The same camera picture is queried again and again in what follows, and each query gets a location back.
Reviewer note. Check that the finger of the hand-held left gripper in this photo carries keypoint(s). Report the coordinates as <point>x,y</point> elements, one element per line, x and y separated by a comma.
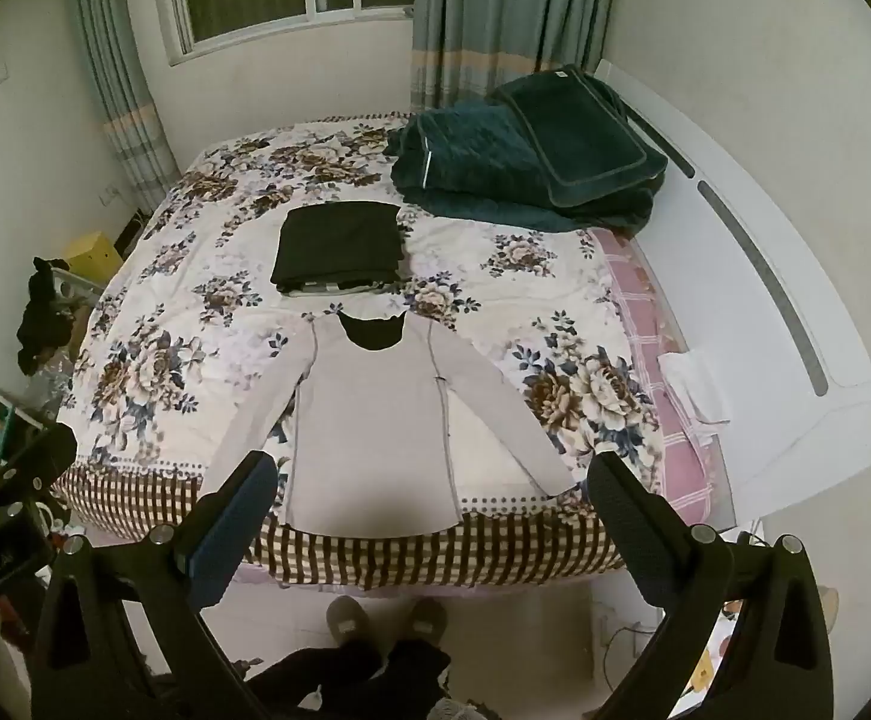
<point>26,461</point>

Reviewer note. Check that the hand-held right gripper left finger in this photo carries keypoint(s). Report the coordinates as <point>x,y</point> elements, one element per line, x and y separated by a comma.
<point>231,529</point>

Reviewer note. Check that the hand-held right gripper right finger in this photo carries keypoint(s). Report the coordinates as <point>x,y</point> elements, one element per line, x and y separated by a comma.
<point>634,525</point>

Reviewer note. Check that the grey long-sleeve shirt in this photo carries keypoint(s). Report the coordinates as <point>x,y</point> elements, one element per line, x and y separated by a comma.
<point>368,420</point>

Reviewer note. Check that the grey slipper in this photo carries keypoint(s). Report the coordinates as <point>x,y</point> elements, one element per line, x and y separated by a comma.
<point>347,619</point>
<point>424,619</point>

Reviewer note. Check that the black hanging cloth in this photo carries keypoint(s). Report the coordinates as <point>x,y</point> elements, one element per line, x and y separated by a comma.
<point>41,315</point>

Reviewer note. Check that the white folded cloth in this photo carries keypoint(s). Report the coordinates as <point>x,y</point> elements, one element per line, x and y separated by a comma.
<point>694,382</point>

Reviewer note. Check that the floral bed blanket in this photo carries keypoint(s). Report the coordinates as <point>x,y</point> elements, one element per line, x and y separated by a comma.
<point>180,330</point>

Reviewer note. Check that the yellow box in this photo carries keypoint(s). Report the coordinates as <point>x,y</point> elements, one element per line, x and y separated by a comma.
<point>94,259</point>

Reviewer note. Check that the white bed headboard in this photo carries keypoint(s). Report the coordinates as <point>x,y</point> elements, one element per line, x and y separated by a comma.
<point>743,330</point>

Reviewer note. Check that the pink checkered bed sheet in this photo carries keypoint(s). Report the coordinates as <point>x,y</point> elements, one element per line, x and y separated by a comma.
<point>653,300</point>

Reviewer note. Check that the person's right leg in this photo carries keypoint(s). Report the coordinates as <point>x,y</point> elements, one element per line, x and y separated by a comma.
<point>413,679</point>

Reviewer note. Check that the black folded garment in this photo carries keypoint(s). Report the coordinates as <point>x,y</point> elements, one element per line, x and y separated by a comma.
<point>338,240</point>

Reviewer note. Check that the grey-green curtain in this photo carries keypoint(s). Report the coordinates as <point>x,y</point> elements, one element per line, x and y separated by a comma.
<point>124,90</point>
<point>495,22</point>

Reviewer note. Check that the dark green pillow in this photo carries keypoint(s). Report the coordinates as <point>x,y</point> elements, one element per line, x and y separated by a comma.
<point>578,135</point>

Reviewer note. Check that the dark green quilt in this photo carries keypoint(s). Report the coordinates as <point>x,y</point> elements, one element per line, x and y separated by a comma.
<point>465,146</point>

